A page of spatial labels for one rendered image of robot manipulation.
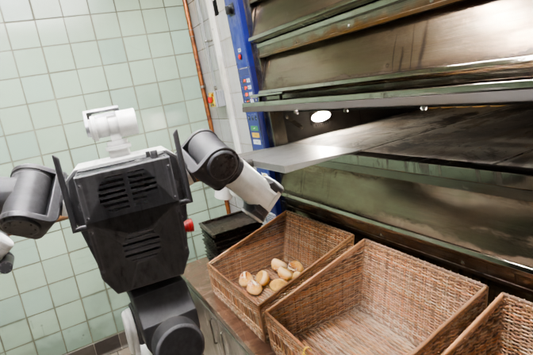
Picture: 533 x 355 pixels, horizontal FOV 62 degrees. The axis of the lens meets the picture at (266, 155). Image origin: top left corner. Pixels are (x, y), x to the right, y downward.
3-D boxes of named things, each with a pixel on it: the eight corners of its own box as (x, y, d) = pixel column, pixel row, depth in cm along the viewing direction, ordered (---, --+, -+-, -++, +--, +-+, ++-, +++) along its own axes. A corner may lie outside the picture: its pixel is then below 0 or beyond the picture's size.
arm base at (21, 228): (59, 244, 106) (59, 220, 97) (-2, 241, 101) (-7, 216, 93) (69, 191, 115) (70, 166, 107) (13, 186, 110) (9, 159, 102)
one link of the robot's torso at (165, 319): (213, 360, 102) (197, 290, 99) (159, 386, 96) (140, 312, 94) (179, 314, 127) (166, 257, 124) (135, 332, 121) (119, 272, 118)
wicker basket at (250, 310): (296, 258, 232) (286, 208, 227) (366, 295, 182) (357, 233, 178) (210, 292, 211) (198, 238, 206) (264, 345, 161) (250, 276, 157)
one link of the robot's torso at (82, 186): (229, 278, 102) (197, 127, 96) (74, 328, 92) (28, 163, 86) (204, 242, 130) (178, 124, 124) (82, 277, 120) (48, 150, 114)
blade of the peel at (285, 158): (285, 173, 160) (283, 166, 159) (227, 161, 209) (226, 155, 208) (362, 150, 175) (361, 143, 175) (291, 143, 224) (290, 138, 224)
